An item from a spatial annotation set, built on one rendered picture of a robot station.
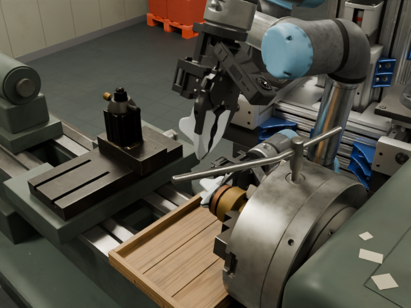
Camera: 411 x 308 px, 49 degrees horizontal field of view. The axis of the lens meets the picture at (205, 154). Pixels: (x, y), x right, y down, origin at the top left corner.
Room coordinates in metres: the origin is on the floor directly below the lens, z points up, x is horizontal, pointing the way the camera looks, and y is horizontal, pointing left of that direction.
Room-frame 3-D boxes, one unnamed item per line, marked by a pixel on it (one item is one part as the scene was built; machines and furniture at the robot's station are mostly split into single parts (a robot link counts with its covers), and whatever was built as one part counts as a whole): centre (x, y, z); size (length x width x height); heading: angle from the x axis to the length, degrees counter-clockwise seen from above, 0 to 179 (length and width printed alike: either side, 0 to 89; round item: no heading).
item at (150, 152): (1.13, 0.22, 1.00); 0.20 x 0.10 x 0.05; 47
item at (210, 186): (0.81, -0.01, 1.10); 0.09 x 0.06 x 0.03; 137
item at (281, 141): (1.00, -0.20, 1.08); 0.11 x 0.08 x 0.09; 137
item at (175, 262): (0.82, 0.01, 0.89); 0.36 x 0.30 x 0.04; 137
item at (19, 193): (1.15, 0.31, 0.90); 0.53 x 0.30 x 0.06; 137
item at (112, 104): (1.15, 0.24, 1.14); 0.08 x 0.08 x 0.03
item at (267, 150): (0.94, -0.14, 1.08); 0.08 x 0.05 x 0.08; 47
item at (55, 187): (1.10, 0.28, 0.95); 0.43 x 0.18 x 0.04; 137
